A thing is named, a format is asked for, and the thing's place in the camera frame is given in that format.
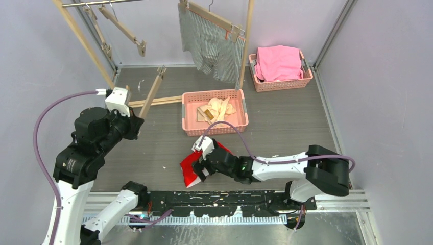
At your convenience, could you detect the red underwear white trim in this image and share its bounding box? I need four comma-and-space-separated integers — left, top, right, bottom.
180, 137, 231, 188

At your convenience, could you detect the beige underwear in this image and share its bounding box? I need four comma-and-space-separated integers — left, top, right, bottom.
196, 97, 237, 125

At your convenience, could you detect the beige hanger holding red underwear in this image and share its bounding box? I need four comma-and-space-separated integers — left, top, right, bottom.
138, 65, 166, 119

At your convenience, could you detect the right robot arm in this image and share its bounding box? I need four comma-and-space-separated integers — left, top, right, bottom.
192, 143, 351, 210

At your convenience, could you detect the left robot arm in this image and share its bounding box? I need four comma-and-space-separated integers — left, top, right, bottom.
43, 107, 150, 244

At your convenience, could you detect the empty beige clip hanger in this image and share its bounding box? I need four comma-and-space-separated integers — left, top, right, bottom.
83, 5, 113, 61

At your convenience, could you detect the grey striped underwear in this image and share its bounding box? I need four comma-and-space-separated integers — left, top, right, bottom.
178, 6, 246, 87

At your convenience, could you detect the beige hanger holding striped underwear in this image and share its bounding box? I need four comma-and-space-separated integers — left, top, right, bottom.
179, 0, 245, 42

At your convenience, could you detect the empty pink basket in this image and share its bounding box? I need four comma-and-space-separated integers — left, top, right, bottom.
182, 89, 249, 136

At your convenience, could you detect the pink basket with clothes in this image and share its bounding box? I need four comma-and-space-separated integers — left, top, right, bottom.
248, 50, 314, 93

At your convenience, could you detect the pink cloth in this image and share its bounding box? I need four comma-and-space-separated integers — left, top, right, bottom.
255, 45, 304, 82

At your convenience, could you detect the wooden clothes rack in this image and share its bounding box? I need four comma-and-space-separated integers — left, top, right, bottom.
53, 0, 255, 108

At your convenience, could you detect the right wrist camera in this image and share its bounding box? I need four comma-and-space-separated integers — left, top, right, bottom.
191, 136, 216, 160

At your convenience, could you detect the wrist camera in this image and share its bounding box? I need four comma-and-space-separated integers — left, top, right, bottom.
95, 87, 131, 117
191, 136, 216, 160

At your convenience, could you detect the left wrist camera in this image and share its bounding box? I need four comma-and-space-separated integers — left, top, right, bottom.
95, 87, 131, 117

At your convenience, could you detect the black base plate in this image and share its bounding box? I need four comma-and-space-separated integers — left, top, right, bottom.
132, 190, 301, 217

